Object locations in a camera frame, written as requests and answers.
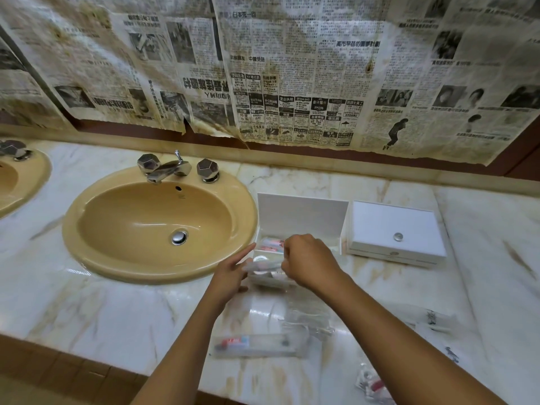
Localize person's left hand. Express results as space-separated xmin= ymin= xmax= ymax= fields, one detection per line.
xmin=207 ymin=244 xmax=257 ymax=309

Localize person's right forearm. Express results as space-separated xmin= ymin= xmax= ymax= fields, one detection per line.
xmin=328 ymin=278 xmax=507 ymax=405

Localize yellowed newspaper sheet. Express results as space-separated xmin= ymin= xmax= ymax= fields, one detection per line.
xmin=0 ymin=0 xmax=237 ymax=138
xmin=0 ymin=35 xmax=73 ymax=131
xmin=358 ymin=0 xmax=540 ymax=167
xmin=210 ymin=0 xmax=387 ymax=149

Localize chrome faceted faucet knob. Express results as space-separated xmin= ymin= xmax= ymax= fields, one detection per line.
xmin=137 ymin=154 xmax=160 ymax=174
xmin=0 ymin=139 xmax=33 ymax=161
xmin=196 ymin=158 xmax=221 ymax=184

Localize white box with round knob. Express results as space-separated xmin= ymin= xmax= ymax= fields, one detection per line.
xmin=252 ymin=192 xmax=350 ymax=291
xmin=345 ymin=200 xmax=447 ymax=268

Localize small clear packets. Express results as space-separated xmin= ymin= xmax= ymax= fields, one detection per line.
xmin=280 ymin=290 xmax=336 ymax=342

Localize beige oval sink basin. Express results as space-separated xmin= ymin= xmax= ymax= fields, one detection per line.
xmin=62 ymin=166 xmax=259 ymax=285
xmin=0 ymin=147 xmax=52 ymax=219

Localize red item packet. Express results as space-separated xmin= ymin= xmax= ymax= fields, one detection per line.
xmin=354 ymin=362 xmax=399 ymax=404

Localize person's left forearm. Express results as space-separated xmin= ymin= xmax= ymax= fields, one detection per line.
xmin=130 ymin=290 xmax=231 ymax=405

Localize person's right hand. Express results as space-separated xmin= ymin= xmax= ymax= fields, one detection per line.
xmin=281 ymin=233 xmax=353 ymax=297

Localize chrome faucet spout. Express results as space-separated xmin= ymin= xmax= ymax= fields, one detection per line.
xmin=146 ymin=150 xmax=193 ymax=185

